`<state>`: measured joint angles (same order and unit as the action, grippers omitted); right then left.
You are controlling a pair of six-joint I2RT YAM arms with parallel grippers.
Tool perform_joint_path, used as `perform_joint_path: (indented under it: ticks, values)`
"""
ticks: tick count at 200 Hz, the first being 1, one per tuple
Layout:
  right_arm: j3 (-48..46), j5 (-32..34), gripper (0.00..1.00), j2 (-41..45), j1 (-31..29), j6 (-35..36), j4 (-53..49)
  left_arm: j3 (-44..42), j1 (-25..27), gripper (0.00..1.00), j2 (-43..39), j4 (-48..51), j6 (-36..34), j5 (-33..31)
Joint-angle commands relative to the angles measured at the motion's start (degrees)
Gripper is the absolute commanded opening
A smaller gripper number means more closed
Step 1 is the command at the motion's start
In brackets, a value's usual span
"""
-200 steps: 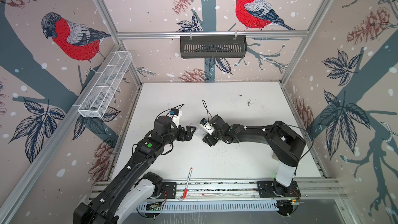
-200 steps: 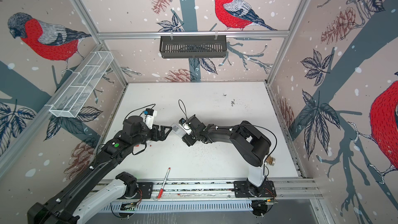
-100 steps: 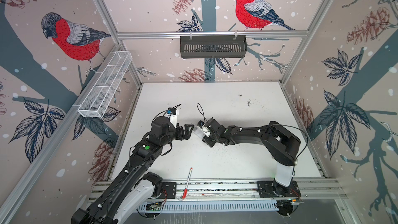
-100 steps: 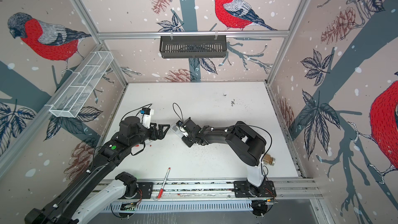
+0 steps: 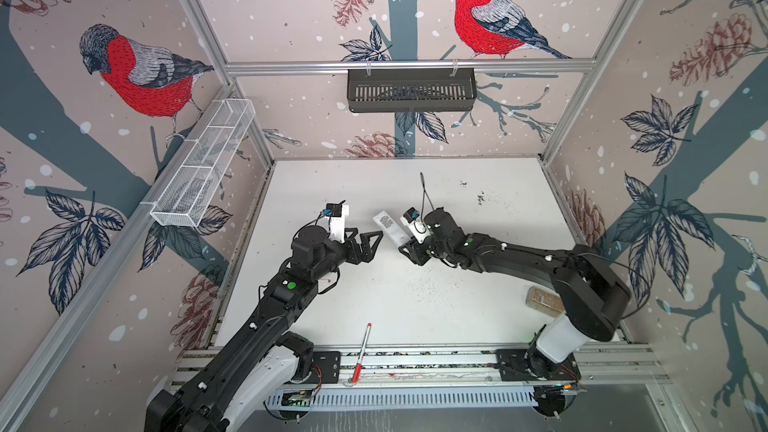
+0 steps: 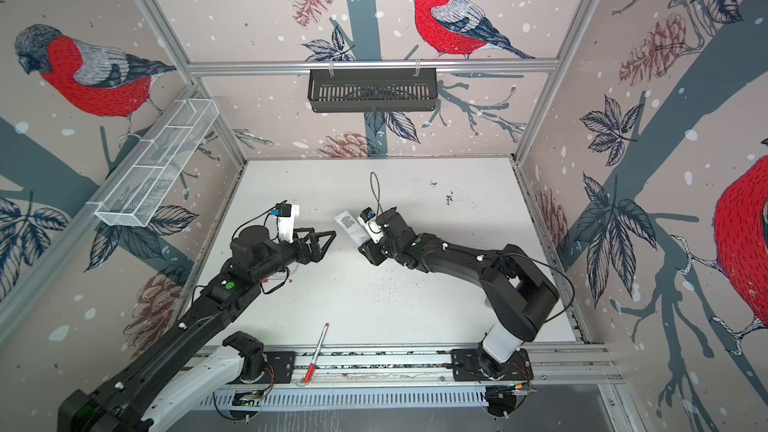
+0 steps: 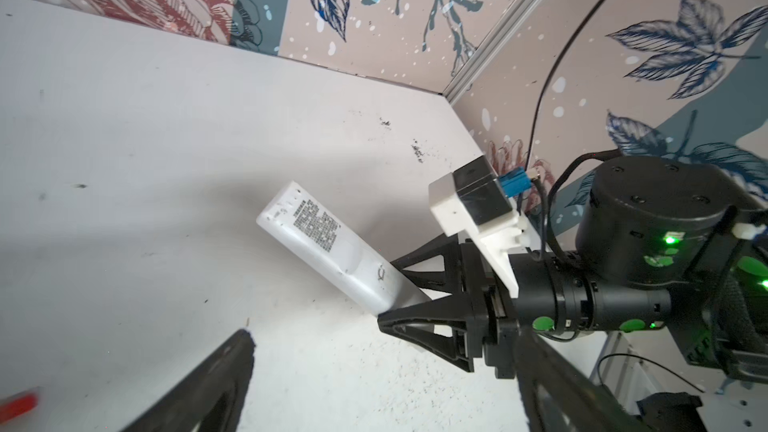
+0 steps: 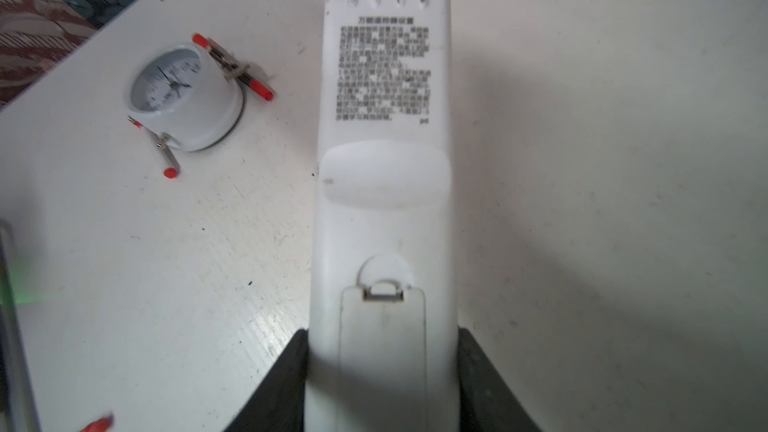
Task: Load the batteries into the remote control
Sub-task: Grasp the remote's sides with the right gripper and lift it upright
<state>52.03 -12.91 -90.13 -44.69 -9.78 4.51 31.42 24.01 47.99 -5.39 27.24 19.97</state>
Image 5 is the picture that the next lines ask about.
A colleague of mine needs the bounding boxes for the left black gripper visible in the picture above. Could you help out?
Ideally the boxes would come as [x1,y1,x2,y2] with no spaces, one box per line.
[310,224,382,282]

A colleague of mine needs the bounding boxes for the white remote control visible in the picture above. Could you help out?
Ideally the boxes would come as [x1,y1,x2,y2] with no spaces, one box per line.
[373,211,410,247]

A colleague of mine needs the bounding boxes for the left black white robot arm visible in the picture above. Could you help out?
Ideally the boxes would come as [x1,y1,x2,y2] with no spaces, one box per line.
[144,224,383,431]

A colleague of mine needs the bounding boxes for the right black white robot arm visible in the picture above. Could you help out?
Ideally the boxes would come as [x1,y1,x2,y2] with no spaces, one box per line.
[398,207,630,379]

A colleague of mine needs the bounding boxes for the black hanging basket shelf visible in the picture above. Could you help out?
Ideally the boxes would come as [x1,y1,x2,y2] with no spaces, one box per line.
[347,68,477,113]

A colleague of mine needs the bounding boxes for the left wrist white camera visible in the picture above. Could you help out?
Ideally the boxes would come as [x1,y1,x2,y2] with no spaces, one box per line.
[323,201,350,243]

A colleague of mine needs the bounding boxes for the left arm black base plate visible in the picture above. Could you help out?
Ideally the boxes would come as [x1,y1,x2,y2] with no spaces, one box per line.
[290,351,341,385]

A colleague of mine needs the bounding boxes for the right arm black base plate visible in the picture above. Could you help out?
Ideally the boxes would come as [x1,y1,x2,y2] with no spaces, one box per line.
[495,347,581,382]

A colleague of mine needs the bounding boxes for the white wire mesh shelf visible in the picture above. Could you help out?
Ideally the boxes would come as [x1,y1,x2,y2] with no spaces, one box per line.
[150,98,255,227]

